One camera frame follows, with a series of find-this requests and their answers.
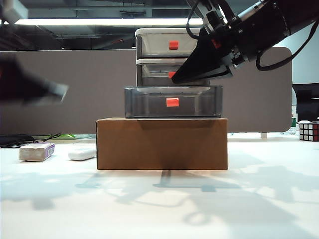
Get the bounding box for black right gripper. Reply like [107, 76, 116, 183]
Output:
[171, 9, 251, 85]

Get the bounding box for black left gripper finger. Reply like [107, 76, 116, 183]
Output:
[21, 92, 66, 107]
[0, 56, 57, 99]

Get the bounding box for white tissue pack purple label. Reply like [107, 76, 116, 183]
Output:
[18, 142, 56, 162]

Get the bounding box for grey desk partition panel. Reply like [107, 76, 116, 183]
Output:
[0, 46, 293, 136]

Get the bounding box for white oval plastic case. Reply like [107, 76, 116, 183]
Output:
[67, 147, 97, 161]

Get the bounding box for brown cardboard box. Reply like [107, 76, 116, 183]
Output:
[95, 117, 228, 171]

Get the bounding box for black monitor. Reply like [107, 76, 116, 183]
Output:
[292, 83, 319, 122]

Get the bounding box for Rubik's cube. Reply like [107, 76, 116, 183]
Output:
[299, 121, 319, 142]

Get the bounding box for black cables on table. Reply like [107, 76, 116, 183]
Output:
[0, 133, 62, 148]

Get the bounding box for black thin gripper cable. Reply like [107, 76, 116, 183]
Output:
[185, 0, 202, 40]

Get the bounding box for white drawer cabinet frame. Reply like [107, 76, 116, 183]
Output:
[135, 27, 212, 88]

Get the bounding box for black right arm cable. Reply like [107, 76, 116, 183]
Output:
[255, 21, 319, 72]

